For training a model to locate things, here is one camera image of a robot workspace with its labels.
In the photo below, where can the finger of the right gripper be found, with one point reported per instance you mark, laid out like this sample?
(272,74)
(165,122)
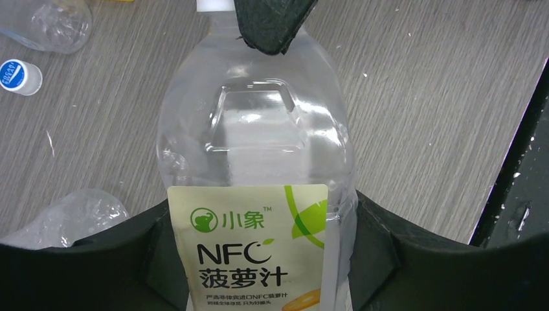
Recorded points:
(270,26)

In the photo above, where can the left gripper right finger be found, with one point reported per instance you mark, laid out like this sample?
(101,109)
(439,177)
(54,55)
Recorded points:
(398,265)

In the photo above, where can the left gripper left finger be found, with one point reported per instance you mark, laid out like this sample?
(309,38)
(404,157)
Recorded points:
(131,266)

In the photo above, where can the fruit label plastic bottle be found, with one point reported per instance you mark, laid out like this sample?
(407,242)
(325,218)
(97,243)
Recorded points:
(256,159)

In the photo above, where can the blue label water bottle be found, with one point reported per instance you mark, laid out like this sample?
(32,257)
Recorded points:
(49,26)

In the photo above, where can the white blue bottle cap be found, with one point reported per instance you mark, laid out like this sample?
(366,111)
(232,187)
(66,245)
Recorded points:
(21,77)

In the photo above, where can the clear plastic bottle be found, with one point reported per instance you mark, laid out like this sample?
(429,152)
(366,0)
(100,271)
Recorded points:
(80,214)

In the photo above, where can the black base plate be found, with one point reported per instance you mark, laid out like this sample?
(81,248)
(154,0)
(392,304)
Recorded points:
(517,207)

